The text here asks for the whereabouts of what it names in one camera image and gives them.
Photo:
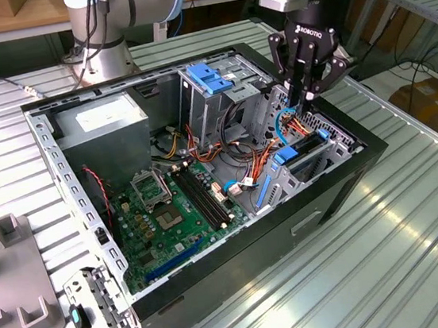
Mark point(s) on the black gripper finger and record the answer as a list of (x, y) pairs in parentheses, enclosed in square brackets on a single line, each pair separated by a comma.
[(335, 67), (277, 53)]

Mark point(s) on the grey metal disk bay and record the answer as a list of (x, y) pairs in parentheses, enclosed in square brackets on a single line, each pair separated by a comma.
[(341, 153)]

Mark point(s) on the blue plastic drive latch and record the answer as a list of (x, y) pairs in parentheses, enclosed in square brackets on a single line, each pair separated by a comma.
[(204, 75)]

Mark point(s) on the grey metal optical drive cage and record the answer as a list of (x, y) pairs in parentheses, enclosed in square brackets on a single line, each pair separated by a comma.
[(205, 113)]

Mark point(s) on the large labelled cardboard box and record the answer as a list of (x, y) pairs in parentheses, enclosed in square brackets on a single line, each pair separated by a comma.
[(435, 105)]

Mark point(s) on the blue plastic strip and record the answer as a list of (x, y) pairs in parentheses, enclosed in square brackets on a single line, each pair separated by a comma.
[(263, 193)]

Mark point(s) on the black RAM slot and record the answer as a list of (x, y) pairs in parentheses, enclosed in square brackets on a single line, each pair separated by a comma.
[(204, 194), (199, 197), (194, 200), (209, 191)]

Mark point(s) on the CPU socket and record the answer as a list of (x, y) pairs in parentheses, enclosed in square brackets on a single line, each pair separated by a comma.
[(151, 188)]

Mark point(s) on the grey power supply unit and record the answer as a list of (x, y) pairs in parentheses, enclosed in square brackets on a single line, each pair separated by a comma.
[(105, 146)]

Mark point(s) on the square black chipset chip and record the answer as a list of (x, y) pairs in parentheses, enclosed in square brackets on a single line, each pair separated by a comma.
[(169, 218)]

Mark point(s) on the green motherboard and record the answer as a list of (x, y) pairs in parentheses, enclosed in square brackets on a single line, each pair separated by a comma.
[(161, 243)]

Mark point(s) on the black open PC case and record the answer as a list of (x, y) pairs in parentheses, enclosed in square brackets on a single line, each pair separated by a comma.
[(233, 278)]

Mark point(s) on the blue expansion slot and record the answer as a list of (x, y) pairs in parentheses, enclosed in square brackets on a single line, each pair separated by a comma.
[(175, 261)]

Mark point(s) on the black latch with blue button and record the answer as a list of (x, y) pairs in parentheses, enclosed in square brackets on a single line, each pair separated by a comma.
[(82, 318)]

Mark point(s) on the grey parts rack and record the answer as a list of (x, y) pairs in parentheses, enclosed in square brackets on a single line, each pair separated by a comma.
[(16, 269)]

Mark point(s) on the hinged metal slot bracket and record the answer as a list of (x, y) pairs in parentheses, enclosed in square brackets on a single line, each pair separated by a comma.
[(108, 305)]

